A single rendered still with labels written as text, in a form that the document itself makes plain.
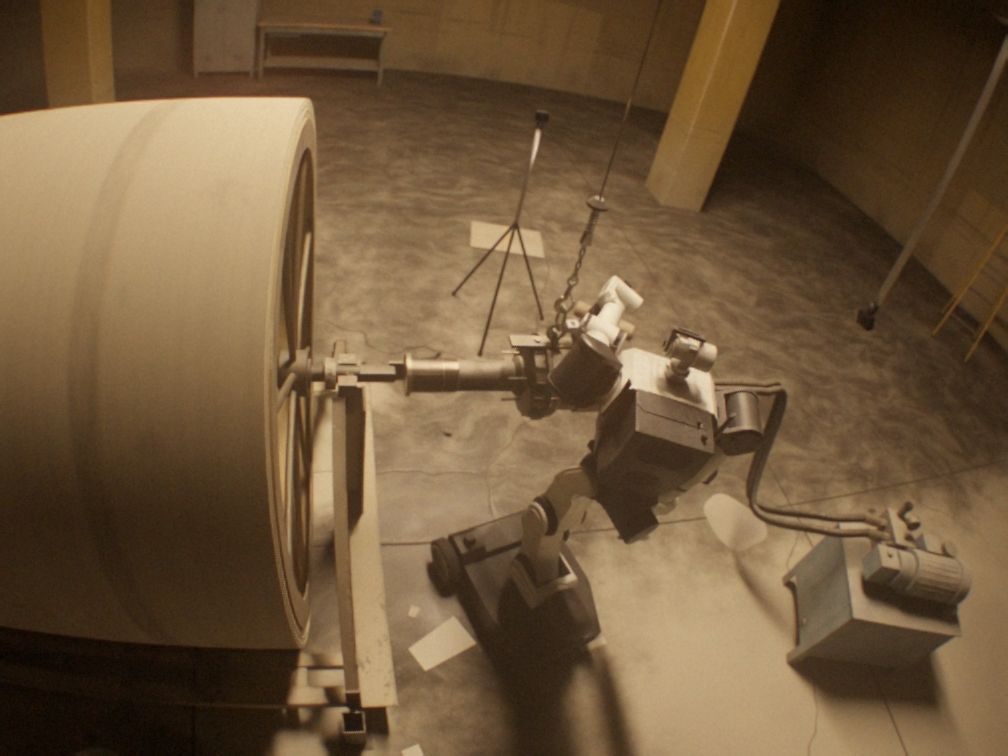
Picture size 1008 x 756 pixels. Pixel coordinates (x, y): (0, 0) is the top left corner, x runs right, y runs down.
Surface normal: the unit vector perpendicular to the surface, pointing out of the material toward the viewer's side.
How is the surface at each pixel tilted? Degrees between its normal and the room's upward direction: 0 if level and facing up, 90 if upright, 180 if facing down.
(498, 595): 0
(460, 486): 0
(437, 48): 90
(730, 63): 90
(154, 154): 13
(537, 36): 90
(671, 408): 6
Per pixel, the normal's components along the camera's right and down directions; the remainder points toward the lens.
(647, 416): 0.25, -0.65
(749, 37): 0.19, 0.69
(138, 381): 0.28, 0.00
